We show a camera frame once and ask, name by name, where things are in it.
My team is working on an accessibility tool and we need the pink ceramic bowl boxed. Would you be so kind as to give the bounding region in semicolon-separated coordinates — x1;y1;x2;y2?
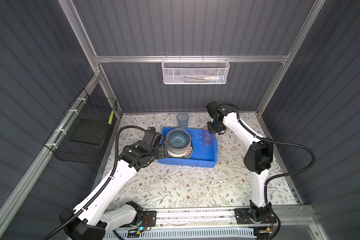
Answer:
166;142;192;152

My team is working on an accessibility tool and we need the light green bowl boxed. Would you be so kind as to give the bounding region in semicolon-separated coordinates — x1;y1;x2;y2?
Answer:
167;147;193;158

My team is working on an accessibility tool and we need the dark blue ceramic bowl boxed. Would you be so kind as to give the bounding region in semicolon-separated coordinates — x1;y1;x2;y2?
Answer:
166;128;191;144

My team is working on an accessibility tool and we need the green rimmed white plate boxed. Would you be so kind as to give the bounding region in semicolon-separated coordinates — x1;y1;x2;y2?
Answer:
167;144;194;159

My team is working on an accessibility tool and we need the pink plastic cup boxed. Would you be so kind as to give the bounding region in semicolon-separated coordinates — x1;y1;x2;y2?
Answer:
202;126;215;146

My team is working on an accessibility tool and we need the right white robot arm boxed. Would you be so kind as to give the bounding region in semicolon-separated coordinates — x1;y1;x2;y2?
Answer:
206;106;273;222

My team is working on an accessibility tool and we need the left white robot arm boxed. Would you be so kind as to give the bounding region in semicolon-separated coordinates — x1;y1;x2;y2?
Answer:
57;128;167;240

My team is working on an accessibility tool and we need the blue plastic bin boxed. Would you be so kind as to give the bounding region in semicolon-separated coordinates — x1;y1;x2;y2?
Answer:
158;129;218;168

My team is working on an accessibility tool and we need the blue plastic cup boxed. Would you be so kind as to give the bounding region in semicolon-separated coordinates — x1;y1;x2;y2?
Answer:
177;113;189;129

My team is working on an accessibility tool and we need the white tube in basket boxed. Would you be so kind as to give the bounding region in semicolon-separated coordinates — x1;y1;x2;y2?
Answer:
203;76;225;83

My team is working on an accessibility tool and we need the yellow tag on basket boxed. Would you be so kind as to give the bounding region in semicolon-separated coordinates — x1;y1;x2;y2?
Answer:
108;110;114;125

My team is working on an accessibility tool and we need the black pad in basket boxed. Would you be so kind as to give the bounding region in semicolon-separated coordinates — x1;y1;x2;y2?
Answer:
70;119;107;145

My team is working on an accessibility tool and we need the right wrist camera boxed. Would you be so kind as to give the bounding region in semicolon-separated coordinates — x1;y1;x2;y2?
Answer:
206;101;219;118

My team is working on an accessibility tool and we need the left black corrugated cable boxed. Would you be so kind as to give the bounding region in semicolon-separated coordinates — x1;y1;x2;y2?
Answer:
41;125;148;240

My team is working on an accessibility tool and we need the black corrugated cable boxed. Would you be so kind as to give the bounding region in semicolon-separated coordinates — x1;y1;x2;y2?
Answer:
41;125;148;240
218;103;316;240

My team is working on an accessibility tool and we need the white wire mesh basket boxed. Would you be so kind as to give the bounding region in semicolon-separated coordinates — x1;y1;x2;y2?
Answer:
161;57;230;85

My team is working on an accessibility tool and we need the black wire basket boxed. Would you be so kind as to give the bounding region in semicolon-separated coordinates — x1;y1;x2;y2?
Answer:
45;90;118;164

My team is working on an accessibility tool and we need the right black corrugated cable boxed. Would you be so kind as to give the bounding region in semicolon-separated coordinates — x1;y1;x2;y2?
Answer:
218;103;316;240

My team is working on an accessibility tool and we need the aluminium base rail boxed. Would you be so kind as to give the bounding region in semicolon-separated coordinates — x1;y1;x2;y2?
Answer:
68;206;328;240

